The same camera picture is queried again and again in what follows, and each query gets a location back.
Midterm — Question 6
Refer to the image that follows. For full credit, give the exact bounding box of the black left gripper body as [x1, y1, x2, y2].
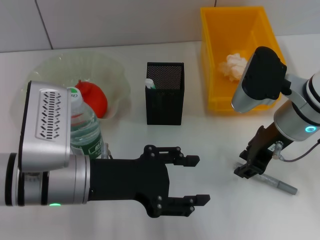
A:
[88, 144, 172, 219]

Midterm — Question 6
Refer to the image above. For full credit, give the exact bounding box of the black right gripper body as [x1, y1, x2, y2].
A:
[246, 121, 294, 162]

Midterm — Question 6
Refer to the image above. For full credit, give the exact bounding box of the grey marker pen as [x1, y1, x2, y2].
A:
[233, 161, 299, 196]

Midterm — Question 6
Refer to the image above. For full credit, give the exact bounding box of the clear green-label water bottle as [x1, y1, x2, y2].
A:
[69, 86, 105, 161]

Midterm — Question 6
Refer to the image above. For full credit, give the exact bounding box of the white paper ball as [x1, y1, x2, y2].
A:
[218, 52, 250, 83]

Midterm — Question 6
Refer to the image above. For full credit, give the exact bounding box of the mint green utility knife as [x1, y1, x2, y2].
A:
[144, 77, 157, 90]

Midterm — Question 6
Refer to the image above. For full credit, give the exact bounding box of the black mesh pen holder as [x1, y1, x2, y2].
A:
[144, 61, 186, 126]

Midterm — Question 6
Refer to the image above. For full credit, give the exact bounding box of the clear wavy glass fruit plate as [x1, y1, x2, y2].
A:
[26, 51, 133, 121]

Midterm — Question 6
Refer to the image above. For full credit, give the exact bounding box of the yellow plastic bin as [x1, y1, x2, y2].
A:
[199, 5, 287, 112]

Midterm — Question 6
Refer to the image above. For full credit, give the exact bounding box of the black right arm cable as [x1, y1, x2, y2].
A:
[279, 138, 320, 164]

